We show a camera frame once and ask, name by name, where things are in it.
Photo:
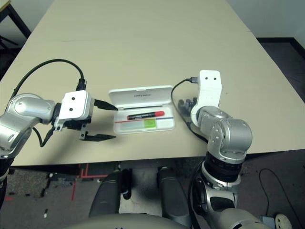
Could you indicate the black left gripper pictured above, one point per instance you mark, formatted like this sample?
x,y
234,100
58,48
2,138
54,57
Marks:
x,y
76,124

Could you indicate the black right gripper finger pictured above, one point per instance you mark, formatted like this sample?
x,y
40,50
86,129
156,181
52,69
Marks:
x,y
194,101
181,103

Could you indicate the small dark eraser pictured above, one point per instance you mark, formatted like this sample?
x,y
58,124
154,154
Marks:
x,y
188,103

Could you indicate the red and black marker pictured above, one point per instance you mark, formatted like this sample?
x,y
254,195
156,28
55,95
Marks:
x,y
143,116

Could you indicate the white plastic pencil case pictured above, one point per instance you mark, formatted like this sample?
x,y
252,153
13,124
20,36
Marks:
x,y
140,95

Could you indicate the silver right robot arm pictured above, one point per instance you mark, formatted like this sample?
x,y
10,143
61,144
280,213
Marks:
x,y
226,133

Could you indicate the red floor tape corner lines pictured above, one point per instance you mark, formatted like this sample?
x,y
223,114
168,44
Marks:
x,y
95,177

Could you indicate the grey robot left leg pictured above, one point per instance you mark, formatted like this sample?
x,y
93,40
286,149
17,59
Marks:
x,y
107,193

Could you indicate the grey robot leg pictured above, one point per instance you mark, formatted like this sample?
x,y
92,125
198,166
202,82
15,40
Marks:
x,y
107,193
174,198

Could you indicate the grey robot right leg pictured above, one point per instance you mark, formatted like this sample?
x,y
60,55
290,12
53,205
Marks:
x,y
174,198

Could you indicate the grey robot torso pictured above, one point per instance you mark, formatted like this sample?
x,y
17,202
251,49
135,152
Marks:
x,y
124,223

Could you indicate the black tripod stand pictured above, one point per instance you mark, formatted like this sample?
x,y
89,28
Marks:
x,y
7,41

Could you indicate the grey blue foot pedal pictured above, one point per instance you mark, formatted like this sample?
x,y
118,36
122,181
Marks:
x,y
268,223

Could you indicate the white shoe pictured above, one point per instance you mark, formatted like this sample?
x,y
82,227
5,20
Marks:
x,y
283,221

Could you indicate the beige side table black legs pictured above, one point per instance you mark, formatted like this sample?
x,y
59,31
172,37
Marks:
x,y
2,3

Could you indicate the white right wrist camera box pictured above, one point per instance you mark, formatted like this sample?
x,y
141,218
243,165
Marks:
x,y
209,90

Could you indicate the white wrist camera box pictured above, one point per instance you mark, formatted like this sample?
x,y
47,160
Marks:
x,y
209,90
74,105

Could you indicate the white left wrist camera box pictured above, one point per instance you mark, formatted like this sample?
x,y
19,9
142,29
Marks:
x,y
74,105

